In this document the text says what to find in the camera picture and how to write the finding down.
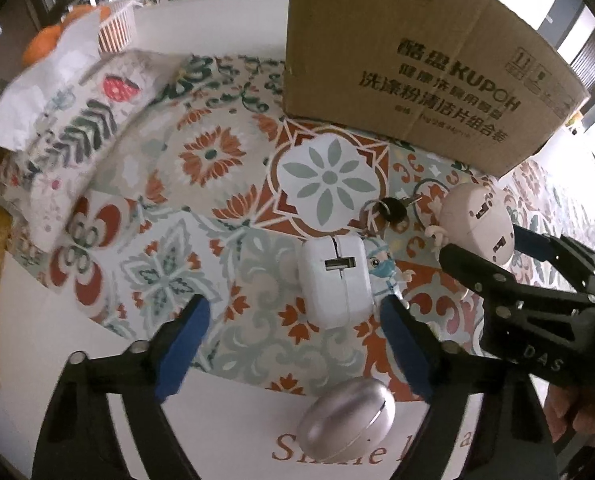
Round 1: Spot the beige round face toy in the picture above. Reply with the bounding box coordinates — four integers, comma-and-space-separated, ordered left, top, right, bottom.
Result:
424, 183, 515, 266

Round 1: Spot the floral fabric tissue pouch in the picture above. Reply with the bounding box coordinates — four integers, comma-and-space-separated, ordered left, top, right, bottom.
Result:
0, 11, 182, 252

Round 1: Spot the person right hand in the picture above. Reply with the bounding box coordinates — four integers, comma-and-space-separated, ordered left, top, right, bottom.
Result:
544, 385, 595, 442

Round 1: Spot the small masked doll keychain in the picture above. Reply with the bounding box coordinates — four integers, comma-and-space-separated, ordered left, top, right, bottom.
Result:
361, 195, 421, 315

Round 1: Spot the orange fruit front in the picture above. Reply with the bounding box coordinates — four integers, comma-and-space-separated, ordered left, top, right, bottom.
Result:
22, 25, 62, 68

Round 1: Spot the silver oval case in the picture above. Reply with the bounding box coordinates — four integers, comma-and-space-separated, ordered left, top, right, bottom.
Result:
296, 377, 396, 464

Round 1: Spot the orange fruit right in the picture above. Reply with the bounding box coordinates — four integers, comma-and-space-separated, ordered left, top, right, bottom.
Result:
62, 4, 112, 27

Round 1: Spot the brown cardboard box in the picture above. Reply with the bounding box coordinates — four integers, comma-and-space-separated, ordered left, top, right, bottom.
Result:
283, 0, 589, 177

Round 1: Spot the white fruit basket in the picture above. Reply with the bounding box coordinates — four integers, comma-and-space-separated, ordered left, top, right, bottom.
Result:
98, 0, 139, 54

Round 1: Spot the white cube charger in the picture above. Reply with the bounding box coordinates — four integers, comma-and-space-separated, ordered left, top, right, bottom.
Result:
297, 234, 373, 330

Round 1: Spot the patterned table runner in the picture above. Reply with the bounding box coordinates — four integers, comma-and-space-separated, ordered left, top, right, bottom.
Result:
0, 56, 595, 401

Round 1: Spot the orange fruit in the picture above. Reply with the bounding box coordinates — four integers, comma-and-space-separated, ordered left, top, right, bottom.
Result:
22, 25, 62, 68
62, 4, 112, 27

